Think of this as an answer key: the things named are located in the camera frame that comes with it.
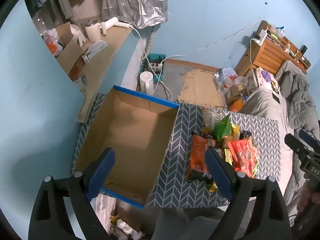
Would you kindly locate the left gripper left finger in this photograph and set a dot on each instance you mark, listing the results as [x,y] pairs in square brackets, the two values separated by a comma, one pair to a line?
[97,172]

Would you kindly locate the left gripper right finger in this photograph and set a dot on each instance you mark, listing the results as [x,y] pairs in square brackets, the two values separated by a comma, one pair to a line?
[223,173]

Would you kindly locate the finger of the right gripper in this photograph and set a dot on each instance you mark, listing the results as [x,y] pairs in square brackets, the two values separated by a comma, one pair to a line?
[298,147]
[310,140]

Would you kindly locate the large orange chip bag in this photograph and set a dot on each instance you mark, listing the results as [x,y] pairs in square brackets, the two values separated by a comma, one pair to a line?
[197,169]

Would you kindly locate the orange candy bag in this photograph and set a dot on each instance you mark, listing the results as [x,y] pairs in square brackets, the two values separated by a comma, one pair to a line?
[245,156]

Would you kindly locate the long yellow snack package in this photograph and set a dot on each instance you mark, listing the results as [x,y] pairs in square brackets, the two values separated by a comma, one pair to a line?
[233,136]

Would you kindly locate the green snack bag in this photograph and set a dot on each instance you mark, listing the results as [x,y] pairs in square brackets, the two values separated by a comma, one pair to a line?
[222,128]

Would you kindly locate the person's right hand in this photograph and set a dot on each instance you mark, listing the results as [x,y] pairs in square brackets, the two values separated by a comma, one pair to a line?
[305,196]

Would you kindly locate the grey duvet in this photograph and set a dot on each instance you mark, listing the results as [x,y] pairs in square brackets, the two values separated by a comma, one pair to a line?
[294,110]

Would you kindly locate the blue-edged cardboard box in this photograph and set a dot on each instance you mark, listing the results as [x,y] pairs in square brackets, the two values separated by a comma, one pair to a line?
[138,128]

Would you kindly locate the orange drink bottle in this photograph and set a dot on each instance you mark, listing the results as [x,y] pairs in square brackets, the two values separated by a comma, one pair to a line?
[237,105]

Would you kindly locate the wooden headboard shelf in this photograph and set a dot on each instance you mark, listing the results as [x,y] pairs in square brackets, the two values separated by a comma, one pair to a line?
[270,54]

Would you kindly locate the white electric kettle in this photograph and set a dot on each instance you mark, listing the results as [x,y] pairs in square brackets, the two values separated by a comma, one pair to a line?
[146,83]

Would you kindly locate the white charger on shelf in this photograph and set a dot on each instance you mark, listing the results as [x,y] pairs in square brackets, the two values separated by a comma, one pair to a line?
[259,38]

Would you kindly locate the teal basket with power strip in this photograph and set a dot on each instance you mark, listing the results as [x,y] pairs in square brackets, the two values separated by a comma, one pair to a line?
[154,64]

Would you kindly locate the open cardboard box on counter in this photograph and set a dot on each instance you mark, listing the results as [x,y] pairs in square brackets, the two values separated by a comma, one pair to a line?
[71,50]

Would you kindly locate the wooden counter ledge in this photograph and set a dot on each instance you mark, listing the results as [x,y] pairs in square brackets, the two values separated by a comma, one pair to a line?
[96,69]

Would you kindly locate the white mug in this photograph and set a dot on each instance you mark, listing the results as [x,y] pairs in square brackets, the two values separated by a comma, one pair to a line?
[92,29]

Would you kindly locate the white hair dryer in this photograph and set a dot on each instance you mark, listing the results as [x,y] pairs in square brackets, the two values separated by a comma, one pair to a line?
[113,22]

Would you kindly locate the silver foil curtain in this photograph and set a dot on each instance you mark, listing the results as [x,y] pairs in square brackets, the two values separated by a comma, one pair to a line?
[139,13]

